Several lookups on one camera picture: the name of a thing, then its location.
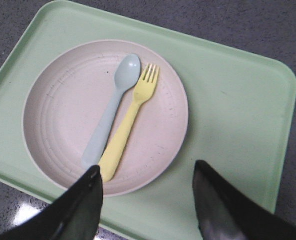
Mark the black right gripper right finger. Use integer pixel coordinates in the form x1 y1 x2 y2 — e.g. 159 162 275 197
193 160 296 240

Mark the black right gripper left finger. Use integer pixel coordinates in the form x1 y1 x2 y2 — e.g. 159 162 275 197
0 165 103 240

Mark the beige round plastic plate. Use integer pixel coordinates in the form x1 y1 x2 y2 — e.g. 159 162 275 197
23 39 188 197

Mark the yellow plastic fork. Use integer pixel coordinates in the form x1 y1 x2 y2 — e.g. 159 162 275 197
98 63 160 183

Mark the light green plastic tray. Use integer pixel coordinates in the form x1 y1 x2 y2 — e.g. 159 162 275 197
0 0 296 240

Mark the light blue plastic spoon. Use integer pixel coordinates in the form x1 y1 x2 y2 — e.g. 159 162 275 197
81 54 141 169

